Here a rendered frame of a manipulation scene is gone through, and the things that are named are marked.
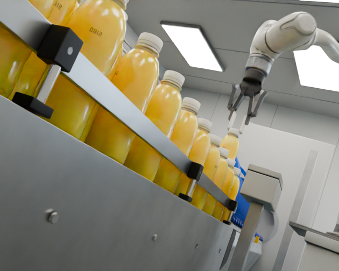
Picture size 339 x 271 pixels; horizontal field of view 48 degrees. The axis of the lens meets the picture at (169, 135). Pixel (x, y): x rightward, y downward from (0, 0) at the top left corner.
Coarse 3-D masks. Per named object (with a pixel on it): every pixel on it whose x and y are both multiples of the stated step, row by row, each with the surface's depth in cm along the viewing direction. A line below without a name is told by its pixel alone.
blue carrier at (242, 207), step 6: (240, 168) 162; (240, 174) 161; (240, 180) 163; (240, 186) 166; (240, 198) 178; (240, 204) 186; (246, 204) 197; (240, 210) 196; (246, 210) 207; (240, 216) 210
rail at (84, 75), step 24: (0, 0) 29; (24, 0) 31; (0, 24) 30; (24, 24) 32; (48, 24) 34; (72, 72) 39; (96, 72) 42; (96, 96) 44; (120, 96) 48; (120, 120) 50; (144, 120) 56; (168, 144) 66; (216, 192) 105
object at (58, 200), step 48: (0, 96) 29; (0, 144) 30; (48, 144) 35; (0, 192) 32; (48, 192) 37; (96, 192) 45; (144, 192) 57; (0, 240) 33; (48, 240) 39; (96, 240) 48; (144, 240) 63; (192, 240) 89
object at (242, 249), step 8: (256, 208) 122; (248, 216) 122; (256, 216) 121; (248, 224) 121; (256, 224) 121; (248, 232) 120; (240, 240) 120; (248, 240) 120; (240, 248) 120; (248, 248) 119; (232, 256) 120; (240, 256) 119; (232, 264) 119; (240, 264) 118
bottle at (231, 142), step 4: (228, 136) 134; (232, 136) 134; (236, 136) 135; (224, 140) 134; (228, 140) 133; (232, 140) 133; (236, 140) 134; (220, 144) 134; (224, 144) 133; (228, 144) 132; (232, 144) 132; (236, 144) 133; (228, 148) 132; (232, 148) 132; (236, 148) 133; (232, 152) 132; (236, 152) 133; (228, 156) 131; (232, 156) 132
